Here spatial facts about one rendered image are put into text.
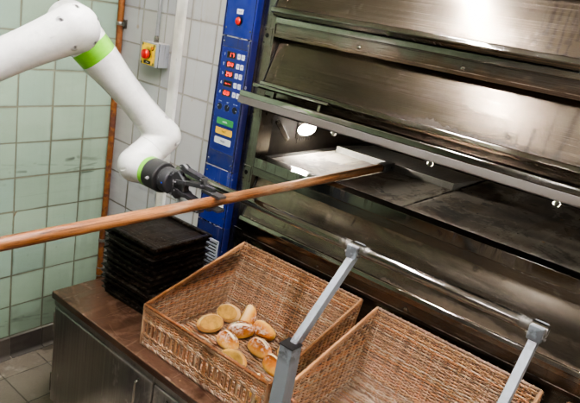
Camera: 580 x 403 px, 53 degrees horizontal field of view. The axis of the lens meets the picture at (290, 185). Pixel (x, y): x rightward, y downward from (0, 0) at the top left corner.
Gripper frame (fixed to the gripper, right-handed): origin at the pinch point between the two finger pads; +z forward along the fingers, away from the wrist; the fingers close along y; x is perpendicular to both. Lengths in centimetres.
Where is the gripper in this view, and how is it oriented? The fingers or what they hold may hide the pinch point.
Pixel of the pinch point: (213, 200)
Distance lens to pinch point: 161.1
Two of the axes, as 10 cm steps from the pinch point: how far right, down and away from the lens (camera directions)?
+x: -6.2, 1.2, -7.8
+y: -1.7, 9.4, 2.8
